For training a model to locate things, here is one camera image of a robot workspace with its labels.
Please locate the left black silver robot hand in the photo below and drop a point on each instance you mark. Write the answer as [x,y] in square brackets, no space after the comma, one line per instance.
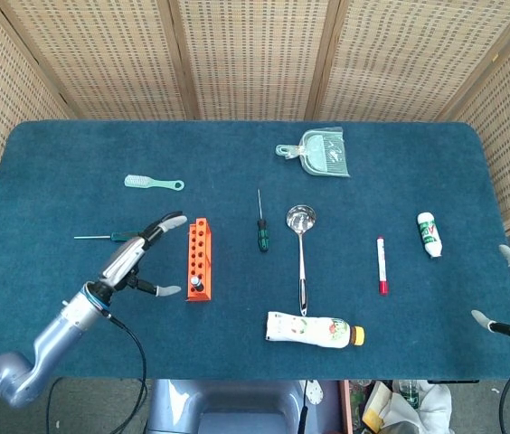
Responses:
[124,257]

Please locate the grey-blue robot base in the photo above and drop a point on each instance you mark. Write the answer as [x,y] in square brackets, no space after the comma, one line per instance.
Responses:
[237,407]

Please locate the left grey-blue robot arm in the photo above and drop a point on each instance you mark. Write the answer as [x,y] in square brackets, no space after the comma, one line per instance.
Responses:
[56,334]

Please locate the mint green brush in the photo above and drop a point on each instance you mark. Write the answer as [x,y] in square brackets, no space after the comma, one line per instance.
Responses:
[135,181]

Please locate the orange plastic tool rack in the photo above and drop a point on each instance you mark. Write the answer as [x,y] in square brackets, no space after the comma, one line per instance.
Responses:
[205,253]

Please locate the small white green bottle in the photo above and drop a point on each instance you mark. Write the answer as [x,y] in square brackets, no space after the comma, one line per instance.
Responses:
[429,235]

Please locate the white plastic bag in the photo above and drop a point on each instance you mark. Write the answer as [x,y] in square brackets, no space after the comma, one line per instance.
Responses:
[431,407]

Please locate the small green-black striped screwdriver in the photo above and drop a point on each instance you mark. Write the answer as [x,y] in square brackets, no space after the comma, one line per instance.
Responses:
[262,237]

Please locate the blue carpet table cover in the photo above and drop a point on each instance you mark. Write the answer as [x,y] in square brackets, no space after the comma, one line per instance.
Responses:
[237,352]

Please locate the white marker with red cap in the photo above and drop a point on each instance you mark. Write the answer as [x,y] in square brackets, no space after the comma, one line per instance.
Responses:
[382,267]

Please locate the tea bottle with yellow cap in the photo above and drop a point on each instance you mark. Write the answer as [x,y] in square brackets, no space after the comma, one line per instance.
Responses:
[309,330]

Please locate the mint green wrapped dustpan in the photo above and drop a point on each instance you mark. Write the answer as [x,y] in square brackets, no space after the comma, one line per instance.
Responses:
[327,153]

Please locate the white perforated metal plate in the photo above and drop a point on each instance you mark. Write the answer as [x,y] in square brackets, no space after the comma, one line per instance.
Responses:
[314,393]

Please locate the woven wooden folding screen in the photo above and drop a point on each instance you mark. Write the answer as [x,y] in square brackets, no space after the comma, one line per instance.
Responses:
[255,54]

